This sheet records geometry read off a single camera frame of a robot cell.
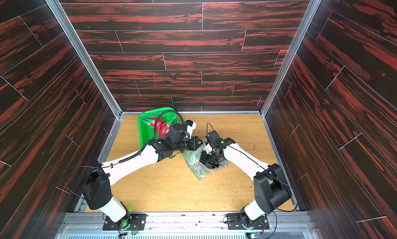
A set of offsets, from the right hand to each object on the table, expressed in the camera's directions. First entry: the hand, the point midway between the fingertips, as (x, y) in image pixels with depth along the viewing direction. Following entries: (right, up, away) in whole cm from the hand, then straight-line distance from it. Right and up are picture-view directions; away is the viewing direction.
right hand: (203, 164), depth 85 cm
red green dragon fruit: (-25, +20, +14) cm, 35 cm away
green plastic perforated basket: (-40, +18, +24) cm, 49 cm away
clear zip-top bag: (-6, +3, +2) cm, 7 cm away
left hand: (+1, +13, -7) cm, 15 cm away
